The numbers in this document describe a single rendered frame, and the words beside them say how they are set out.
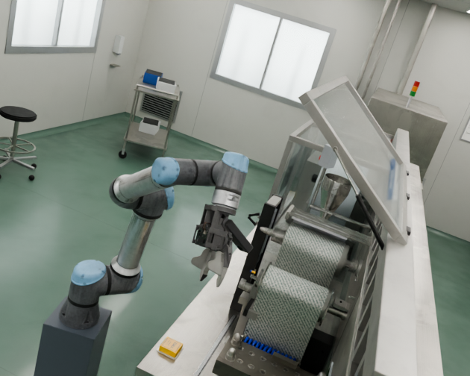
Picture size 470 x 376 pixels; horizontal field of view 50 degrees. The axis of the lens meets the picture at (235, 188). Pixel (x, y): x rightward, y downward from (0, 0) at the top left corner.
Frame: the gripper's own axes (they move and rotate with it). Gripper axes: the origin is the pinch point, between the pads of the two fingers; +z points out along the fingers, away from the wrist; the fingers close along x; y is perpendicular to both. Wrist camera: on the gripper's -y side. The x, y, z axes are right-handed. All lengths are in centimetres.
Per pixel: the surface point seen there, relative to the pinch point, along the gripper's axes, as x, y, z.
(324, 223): -34, -70, -30
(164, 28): -577, -188, -306
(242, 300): -45, -46, 8
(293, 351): -26, -60, 21
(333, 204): -60, -97, -43
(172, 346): -54, -26, 31
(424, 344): 28, -57, 3
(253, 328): -37, -48, 17
